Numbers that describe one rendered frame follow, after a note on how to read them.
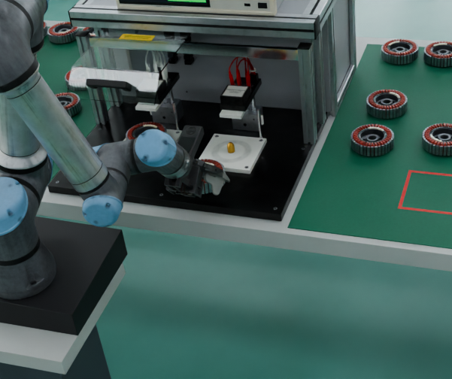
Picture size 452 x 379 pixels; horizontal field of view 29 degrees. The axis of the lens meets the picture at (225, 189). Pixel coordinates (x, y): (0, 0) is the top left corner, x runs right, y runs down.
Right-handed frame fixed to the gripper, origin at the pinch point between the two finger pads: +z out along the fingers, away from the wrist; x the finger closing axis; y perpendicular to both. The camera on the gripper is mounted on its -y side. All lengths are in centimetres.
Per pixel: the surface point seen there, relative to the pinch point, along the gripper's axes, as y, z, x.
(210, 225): 11.8, 2.9, 3.1
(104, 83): -16.8, -13.7, -24.2
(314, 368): 42, 74, 21
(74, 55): -47, 54, -72
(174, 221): 11.9, 3.2, -6.5
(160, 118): -19.8, 25.0, -24.6
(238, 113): -19.4, 11.2, 2.5
